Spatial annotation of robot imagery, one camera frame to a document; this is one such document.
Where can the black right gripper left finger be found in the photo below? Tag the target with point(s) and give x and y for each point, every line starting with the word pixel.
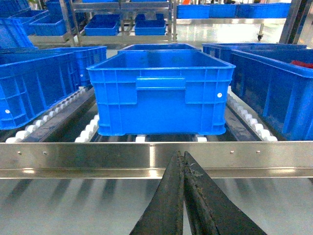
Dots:
pixel 164 214

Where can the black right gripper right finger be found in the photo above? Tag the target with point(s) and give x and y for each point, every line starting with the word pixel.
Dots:
pixel 209 210

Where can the steel flow rack shelf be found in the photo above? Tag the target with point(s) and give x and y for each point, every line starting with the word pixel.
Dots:
pixel 51 185

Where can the blue bin centre front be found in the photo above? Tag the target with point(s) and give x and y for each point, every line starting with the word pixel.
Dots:
pixel 151 92

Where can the blue bin with red parts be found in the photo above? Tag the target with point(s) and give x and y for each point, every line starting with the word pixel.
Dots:
pixel 278 89

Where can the blue bin right rear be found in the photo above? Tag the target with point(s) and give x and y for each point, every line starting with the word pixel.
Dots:
pixel 223 51

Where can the blue bin centre rear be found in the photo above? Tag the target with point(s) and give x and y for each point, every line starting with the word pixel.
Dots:
pixel 142 47

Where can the red parts in bin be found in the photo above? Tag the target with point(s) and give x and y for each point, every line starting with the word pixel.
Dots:
pixel 302 64

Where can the blue bin left rear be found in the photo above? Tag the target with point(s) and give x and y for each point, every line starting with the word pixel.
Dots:
pixel 84 57

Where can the blue bin left front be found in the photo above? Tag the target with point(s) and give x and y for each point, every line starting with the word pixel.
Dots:
pixel 33 82

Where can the large blue bin far left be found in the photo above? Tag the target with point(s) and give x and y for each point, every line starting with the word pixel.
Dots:
pixel 13 37

